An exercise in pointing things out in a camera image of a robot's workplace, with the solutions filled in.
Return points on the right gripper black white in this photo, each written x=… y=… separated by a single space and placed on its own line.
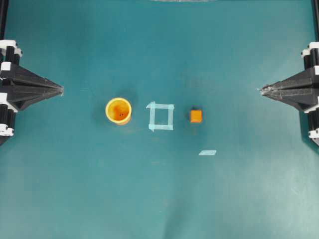
x=301 y=90

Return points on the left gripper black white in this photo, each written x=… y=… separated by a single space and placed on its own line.
x=22 y=89

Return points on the yellow orange plastic cup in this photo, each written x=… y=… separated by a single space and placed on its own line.
x=118 y=111

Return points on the orange cube block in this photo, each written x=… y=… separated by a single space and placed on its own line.
x=196 y=115

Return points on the pale tape strip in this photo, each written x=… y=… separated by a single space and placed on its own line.
x=207 y=153

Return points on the pale tape square outline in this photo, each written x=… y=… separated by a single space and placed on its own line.
x=161 y=116

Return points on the black frame post left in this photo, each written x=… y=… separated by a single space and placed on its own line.
x=3 y=16

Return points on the black frame post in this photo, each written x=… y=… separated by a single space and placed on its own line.
x=315 y=9
x=3 y=16

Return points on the black frame post right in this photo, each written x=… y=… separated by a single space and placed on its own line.
x=315 y=9

